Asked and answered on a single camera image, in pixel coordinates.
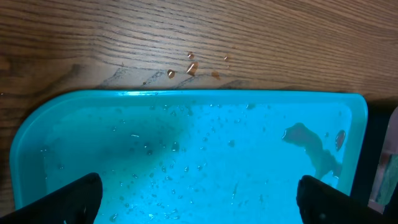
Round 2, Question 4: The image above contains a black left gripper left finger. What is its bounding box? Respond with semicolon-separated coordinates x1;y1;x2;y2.
1;172;103;224

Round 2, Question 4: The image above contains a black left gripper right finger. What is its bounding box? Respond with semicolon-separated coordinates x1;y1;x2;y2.
296;175;392;224

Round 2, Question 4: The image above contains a green scrubbing sponge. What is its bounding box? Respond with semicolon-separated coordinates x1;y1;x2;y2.
377;154;397;205

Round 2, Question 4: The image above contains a teal plastic tray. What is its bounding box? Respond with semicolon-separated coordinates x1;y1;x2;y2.
9;90;368;223

